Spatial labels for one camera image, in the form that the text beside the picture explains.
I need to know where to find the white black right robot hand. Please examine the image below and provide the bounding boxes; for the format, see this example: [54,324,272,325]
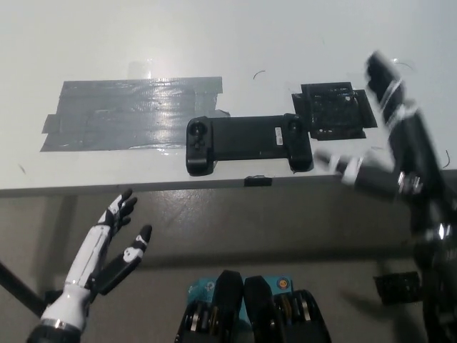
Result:
[316,51,457,240]

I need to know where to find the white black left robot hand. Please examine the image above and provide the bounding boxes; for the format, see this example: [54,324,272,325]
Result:
[41,189,153,329]

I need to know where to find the black game controller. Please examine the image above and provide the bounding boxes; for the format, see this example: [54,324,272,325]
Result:
[185,112,313,177]

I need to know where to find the black robot legs with teal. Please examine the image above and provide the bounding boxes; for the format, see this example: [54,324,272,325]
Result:
[174,269,331,343]

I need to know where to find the black metal bar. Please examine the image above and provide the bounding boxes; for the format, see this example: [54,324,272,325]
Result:
[0,262,47,319]

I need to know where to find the black tape square patch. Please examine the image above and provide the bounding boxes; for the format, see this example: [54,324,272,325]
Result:
[291,81,378,140]

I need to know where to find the teal box with logo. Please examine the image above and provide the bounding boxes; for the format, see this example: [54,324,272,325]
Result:
[186,274,294,322]

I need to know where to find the small black tape strip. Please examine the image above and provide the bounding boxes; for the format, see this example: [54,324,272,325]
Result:
[244,175,272,187]

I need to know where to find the grey duct tape patch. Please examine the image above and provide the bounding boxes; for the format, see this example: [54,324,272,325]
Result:
[39,75,229,153]

